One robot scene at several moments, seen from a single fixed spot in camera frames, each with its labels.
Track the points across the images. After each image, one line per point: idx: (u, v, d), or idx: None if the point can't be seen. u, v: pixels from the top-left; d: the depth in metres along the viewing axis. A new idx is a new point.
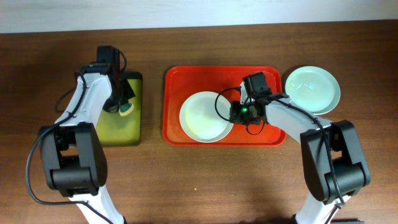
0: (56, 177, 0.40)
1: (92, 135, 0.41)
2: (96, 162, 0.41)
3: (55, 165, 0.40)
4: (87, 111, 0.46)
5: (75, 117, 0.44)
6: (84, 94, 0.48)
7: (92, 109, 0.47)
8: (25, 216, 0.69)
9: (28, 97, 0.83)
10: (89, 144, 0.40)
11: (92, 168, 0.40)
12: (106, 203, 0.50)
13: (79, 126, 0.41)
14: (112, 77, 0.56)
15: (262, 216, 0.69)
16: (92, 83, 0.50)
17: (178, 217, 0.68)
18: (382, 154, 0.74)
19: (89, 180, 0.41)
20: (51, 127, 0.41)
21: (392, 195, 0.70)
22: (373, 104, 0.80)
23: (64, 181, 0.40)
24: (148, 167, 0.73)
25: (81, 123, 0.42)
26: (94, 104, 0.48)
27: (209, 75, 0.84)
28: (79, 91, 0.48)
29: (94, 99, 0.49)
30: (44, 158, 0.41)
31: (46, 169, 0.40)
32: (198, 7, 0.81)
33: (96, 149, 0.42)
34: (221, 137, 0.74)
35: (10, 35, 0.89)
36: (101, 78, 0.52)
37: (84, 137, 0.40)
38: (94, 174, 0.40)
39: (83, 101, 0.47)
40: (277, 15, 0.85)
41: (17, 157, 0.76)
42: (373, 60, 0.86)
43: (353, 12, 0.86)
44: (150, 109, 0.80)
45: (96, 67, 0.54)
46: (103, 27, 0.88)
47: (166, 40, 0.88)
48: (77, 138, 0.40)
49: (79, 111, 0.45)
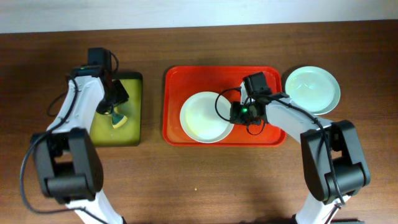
0: (51, 186, 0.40)
1: (85, 141, 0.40)
2: (91, 168, 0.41)
3: (49, 173, 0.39)
4: (79, 114, 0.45)
5: (68, 122, 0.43)
6: (76, 99, 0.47)
7: (85, 112, 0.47)
8: (25, 216, 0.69)
9: (28, 97, 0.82)
10: (83, 150, 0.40)
11: (87, 175, 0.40)
12: (103, 207, 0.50)
13: (71, 133, 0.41)
14: (104, 79, 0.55)
15: (262, 216, 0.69)
16: (83, 86, 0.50)
17: (178, 217, 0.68)
18: (382, 154, 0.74)
19: (84, 186, 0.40)
20: (43, 135, 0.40)
21: (392, 194, 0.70)
22: (373, 104, 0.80)
23: (60, 189, 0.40)
24: (148, 167, 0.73)
25: (73, 129, 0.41)
26: (87, 108, 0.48)
27: (209, 75, 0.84)
28: (71, 94, 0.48)
29: (87, 102, 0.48)
30: (38, 168, 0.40)
31: (40, 178, 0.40)
32: (198, 7, 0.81)
33: (91, 155, 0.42)
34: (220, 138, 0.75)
35: (10, 35, 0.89)
36: (92, 81, 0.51)
37: (77, 144, 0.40)
38: (89, 181, 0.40)
39: (75, 106, 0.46)
40: (276, 15, 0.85)
41: (17, 157, 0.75)
42: (373, 60, 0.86)
43: (353, 12, 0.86)
44: (150, 109, 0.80)
45: (87, 69, 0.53)
46: (103, 27, 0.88)
47: (166, 40, 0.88)
48: (70, 144, 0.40)
49: (72, 116, 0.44)
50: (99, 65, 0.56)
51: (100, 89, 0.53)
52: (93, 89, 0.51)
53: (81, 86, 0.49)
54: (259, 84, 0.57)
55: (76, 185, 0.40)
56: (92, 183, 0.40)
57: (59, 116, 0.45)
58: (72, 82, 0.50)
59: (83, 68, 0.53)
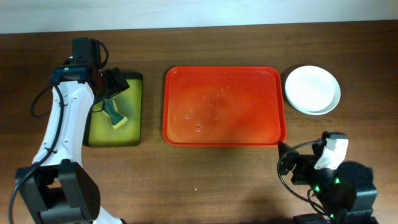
0: (45, 215, 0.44)
1: (77, 177, 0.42)
2: (86, 200, 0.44)
3: (41, 207, 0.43)
4: (67, 139, 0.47)
5: (56, 153, 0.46)
6: (63, 117, 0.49)
7: (73, 132, 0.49)
8: (25, 216, 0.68)
9: (29, 96, 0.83)
10: (77, 186, 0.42)
11: (83, 206, 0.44)
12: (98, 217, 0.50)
13: (63, 167, 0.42)
14: (93, 78, 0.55)
15: (262, 216, 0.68)
16: (69, 99, 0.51)
17: (178, 218, 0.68)
18: (381, 153, 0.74)
19: (80, 214, 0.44)
20: (31, 173, 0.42)
21: (393, 195, 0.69)
22: (373, 104, 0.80)
23: (54, 217, 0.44)
24: (148, 167, 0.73)
25: (63, 162, 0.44)
26: (76, 126, 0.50)
27: (210, 75, 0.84)
28: (59, 110, 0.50)
29: (73, 119, 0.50)
30: (29, 202, 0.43)
31: (33, 211, 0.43)
32: (198, 8, 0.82)
33: (86, 187, 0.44)
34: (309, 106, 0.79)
35: (11, 36, 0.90)
36: (78, 90, 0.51)
37: (69, 182, 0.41)
38: (85, 211, 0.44)
39: (63, 127, 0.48)
40: (276, 15, 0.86)
41: (15, 157, 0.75)
42: (372, 60, 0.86)
43: (351, 13, 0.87)
44: (150, 109, 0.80)
45: (73, 70, 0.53)
46: (104, 27, 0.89)
47: (167, 40, 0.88)
48: (62, 183, 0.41)
49: (60, 142, 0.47)
50: (87, 63, 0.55)
51: (89, 93, 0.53)
52: (80, 99, 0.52)
53: (66, 99, 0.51)
54: (349, 178, 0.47)
55: (73, 213, 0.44)
56: (87, 212, 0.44)
57: (46, 140, 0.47)
58: (58, 94, 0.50)
59: (67, 69, 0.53)
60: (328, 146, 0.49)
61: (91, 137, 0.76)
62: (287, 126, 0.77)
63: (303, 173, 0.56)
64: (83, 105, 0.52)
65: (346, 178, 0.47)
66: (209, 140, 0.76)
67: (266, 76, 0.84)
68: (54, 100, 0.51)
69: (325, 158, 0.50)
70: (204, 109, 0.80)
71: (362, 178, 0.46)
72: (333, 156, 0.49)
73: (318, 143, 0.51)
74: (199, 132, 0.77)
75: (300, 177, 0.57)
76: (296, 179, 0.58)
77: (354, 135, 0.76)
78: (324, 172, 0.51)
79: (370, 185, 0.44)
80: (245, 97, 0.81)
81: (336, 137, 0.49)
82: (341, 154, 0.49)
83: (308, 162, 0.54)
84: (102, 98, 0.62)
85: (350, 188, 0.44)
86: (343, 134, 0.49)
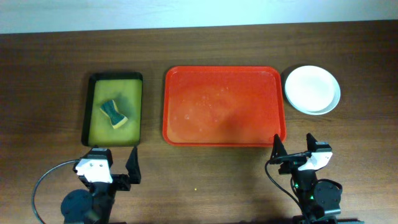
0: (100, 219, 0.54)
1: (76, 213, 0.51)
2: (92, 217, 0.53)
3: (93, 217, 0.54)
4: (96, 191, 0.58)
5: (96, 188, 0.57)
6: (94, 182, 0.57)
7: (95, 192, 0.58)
8: (25, 216, 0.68)
9: (29, 96, 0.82)
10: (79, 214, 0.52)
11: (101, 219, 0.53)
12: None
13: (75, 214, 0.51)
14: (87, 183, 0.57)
15: (262, 216, 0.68)
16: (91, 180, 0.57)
17: (178, 217, 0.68)
18: (382, 154, 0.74)
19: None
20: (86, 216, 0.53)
21: (392, 194, 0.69)
22: (372, 104, 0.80)
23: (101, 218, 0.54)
24: (148, 167, 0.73)
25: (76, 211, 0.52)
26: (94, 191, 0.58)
27: (210, 75, 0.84)
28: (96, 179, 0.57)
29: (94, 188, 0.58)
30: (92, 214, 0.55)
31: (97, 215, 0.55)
32: (198, 8, 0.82)
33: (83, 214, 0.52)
34: (311, 106, 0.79)
35: (12, 36, 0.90)
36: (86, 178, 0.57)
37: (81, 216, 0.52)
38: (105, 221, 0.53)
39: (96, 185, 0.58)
40: (275, 15, 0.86)
41: (14, 156, 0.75)
42: (372, 60, 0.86)
43: (350, 14, 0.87)
44: (150, 109, 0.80)
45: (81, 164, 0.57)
46: (104, 27, 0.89)
47: (166, 40, 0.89)
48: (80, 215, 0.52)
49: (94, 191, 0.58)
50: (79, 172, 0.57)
51: (99, 180, 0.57)
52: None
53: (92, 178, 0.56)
54: (322, 198, 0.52)
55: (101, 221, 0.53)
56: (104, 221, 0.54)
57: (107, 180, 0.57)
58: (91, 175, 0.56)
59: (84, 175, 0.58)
60: (311, 159, 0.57)
61: (91, 137, 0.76)
62: (287, 125, 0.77)
63: (290, 170, 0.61)
64: (106, 172, 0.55)
65: (320, 200, 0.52)
66: (209, 139, 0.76)
67: (266, 76, 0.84)
68: (105, 157, 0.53)
69: (306, 169, 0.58)
70: (204, 109, 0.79)
71: (331, 198, 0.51)
72: (314, 167, 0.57)
73: (305, 153, 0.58)
74: (199, 132, 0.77)
75: (285, 171, 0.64)
76: (283, 172, 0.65)
77: (354, 135, 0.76)
78: (305, 173, 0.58)
79: (336, 205, 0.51)
80: (246, 97, 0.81)
81: (321, 152, 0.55)
82: (323, 163, 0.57)
83: (292, 163, 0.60)
84: (130, 166, 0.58)
85: (319, 208, 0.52)
86: (328, 149, 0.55)
